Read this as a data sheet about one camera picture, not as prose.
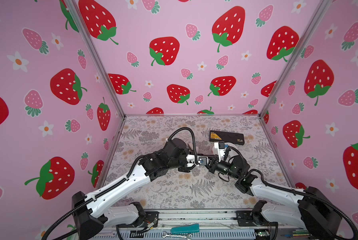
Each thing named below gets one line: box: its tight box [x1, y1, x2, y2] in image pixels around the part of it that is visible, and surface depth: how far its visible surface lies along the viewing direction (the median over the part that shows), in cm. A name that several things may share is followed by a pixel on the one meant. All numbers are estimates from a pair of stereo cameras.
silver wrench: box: [162, 231, 194, 240], surface depth 71 cm
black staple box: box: [209, 130, 245, 146], surface depth 107 cm
